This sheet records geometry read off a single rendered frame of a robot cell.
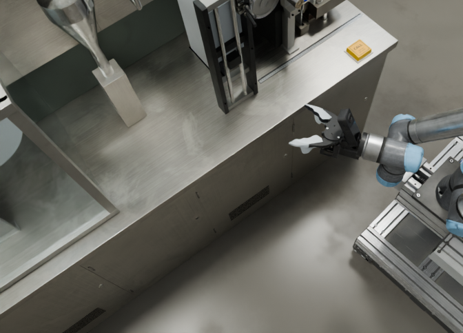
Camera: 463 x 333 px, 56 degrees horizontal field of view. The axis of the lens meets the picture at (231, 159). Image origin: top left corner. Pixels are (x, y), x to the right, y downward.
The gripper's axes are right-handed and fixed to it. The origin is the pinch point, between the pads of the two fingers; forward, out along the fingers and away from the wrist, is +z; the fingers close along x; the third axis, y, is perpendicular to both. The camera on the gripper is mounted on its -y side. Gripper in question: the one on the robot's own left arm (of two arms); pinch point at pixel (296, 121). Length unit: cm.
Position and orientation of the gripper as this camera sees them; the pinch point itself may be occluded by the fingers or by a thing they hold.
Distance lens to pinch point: 128.1
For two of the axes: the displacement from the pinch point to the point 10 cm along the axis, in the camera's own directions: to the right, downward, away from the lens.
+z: -9.2, -2.9, 2.6
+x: 3.8, -7.8, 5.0
